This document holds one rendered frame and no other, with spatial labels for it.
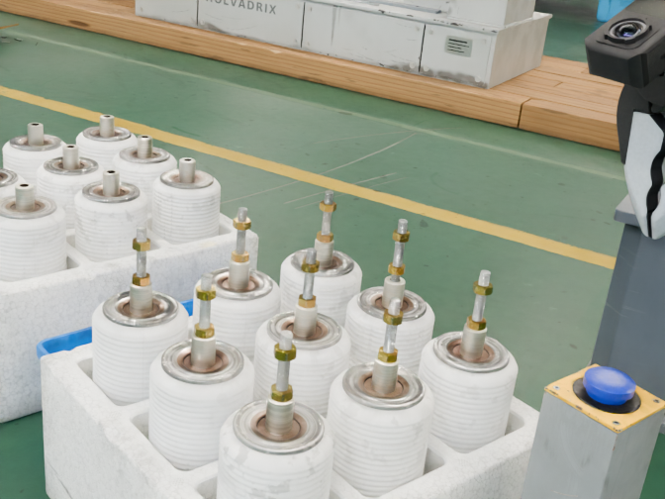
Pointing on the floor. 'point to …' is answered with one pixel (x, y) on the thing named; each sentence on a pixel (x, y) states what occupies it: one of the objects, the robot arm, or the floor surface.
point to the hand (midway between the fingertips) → (650, 223)
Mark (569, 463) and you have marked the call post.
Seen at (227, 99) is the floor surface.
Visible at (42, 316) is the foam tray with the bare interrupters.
